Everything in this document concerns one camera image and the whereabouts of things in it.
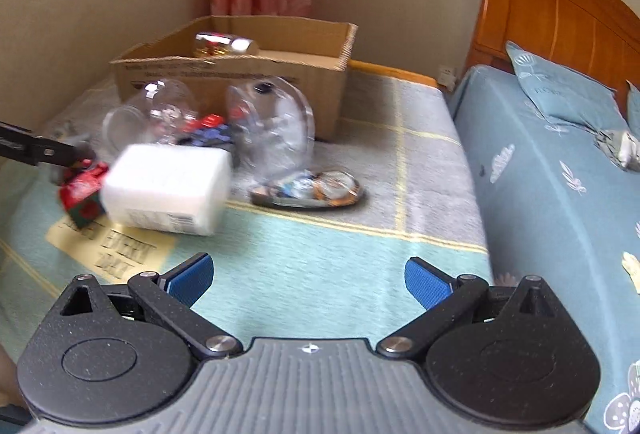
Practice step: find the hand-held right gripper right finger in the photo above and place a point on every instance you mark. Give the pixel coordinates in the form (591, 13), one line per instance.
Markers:
(425, 284)

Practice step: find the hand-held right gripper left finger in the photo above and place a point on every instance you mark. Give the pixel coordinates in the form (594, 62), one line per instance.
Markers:
(192, 281)

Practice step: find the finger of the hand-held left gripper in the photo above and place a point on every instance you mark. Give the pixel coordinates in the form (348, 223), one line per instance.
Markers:
(70, 155)

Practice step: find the red and green cube box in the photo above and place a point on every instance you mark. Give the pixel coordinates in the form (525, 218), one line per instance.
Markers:
(80, 195)

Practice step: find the white rectangular plastic container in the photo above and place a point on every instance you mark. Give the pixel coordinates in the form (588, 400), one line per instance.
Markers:
(165, 189)

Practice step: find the clear plastic bottle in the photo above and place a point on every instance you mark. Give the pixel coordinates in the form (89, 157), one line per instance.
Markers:
(160, 106)

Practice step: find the dark cube toy red buttons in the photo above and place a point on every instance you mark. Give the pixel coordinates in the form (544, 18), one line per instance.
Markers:
(207, 134)

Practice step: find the clear plastic jar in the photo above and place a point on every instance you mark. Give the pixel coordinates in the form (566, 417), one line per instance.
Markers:
(285, 139)

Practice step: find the brown cardboard box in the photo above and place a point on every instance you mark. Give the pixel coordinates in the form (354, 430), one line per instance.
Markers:
(325, 104)

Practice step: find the grey and teal plaid blanket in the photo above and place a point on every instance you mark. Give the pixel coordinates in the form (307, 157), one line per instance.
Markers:
(325, 254)

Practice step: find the bed with blue floral sheet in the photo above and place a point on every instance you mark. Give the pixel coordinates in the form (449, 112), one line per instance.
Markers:
(540, 214)

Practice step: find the shiny metallic bottle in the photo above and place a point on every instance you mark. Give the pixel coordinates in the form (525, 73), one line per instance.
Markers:
(225, 44)

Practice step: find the blue patterned pillow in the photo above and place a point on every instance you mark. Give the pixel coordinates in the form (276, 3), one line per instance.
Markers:
(634, 109)
(560, 89)

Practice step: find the orange wooden headboard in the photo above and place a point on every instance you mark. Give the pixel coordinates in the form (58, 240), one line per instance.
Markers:
(550, 9)

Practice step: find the white wall socket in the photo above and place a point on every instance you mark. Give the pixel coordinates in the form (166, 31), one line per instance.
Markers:
(446, 75)

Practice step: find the orange wooden bed rail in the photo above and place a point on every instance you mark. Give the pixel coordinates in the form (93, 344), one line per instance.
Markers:
(395, 71)

